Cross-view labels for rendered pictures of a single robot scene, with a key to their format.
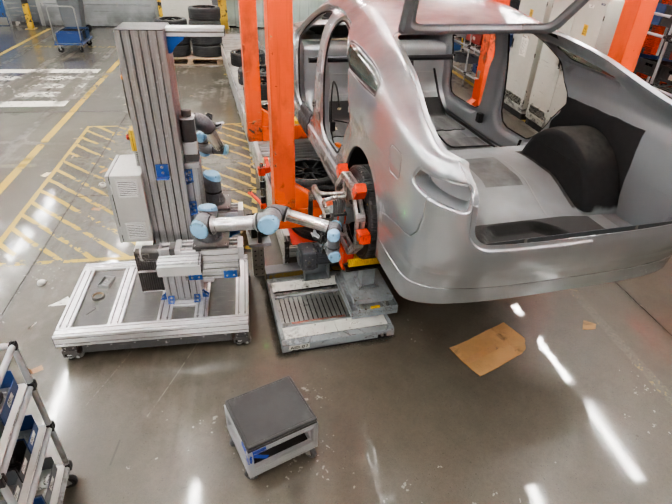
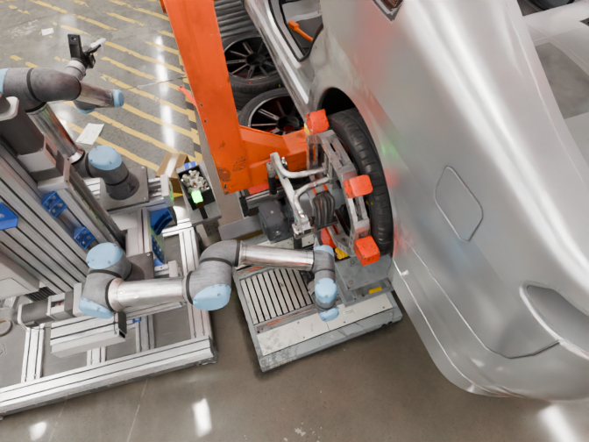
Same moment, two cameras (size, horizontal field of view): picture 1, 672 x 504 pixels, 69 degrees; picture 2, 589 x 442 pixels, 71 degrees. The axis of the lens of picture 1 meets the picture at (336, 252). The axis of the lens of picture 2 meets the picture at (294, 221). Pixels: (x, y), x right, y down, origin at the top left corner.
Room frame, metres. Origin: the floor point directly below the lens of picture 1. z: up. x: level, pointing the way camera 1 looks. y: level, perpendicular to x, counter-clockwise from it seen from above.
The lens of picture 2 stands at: (1.89, 0.11, 2.32)
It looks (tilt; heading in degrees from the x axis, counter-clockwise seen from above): 57 degrees down; 0
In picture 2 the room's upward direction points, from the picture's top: 5 degrees counter-clockwise
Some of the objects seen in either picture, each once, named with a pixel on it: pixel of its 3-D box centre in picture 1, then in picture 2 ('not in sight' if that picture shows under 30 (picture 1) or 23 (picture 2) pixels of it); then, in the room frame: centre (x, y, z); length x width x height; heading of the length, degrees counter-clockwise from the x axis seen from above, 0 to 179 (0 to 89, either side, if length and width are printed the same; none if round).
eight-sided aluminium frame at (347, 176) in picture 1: (348, 213); (334, 193); (2.99, -0.08, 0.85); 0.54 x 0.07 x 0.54; 16
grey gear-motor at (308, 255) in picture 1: (323, 260); (295, 219); (3.26, 0.10, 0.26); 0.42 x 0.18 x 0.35; 106
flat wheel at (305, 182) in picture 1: (310, 179); (257, 70); (4.51, 0.29, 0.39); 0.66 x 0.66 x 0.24
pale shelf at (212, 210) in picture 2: (256, 231); (198, 192); (3.38, 0.65, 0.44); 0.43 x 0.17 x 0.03; 16
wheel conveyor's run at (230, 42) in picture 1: (247, 65); not in sight; (10.15, 1.93, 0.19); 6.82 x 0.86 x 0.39; 16
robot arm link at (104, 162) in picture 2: (211, 180); (106, 163); (3.15, 0.90, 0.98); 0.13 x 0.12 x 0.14; 86
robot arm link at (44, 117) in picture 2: not in sight; (53, 129); (3.16, 1.03, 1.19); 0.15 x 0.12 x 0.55; 86
